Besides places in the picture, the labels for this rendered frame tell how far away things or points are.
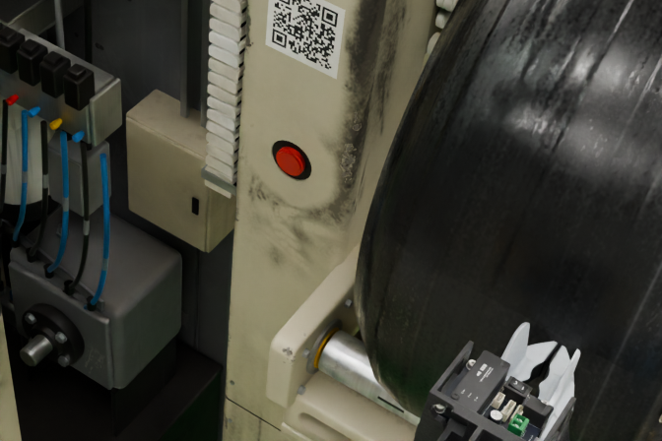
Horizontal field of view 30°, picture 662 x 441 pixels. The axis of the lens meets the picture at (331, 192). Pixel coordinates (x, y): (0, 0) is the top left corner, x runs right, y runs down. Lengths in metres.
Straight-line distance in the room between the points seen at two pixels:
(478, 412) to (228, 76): 0.56
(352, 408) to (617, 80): 0.54
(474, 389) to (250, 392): 0.79
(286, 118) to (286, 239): 0.16
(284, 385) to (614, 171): 0.50
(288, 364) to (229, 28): 0.32
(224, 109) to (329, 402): 0.31
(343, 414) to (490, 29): 0.51
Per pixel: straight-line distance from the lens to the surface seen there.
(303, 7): 1.05
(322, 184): 1.17
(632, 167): 0.80
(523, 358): 0.82
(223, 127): 1.22
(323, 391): 1.24
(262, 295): 1.34
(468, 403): 0.71
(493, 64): 0.83
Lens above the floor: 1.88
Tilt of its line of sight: 45 degrees down
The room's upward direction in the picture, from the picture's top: 8 degrees clockwise
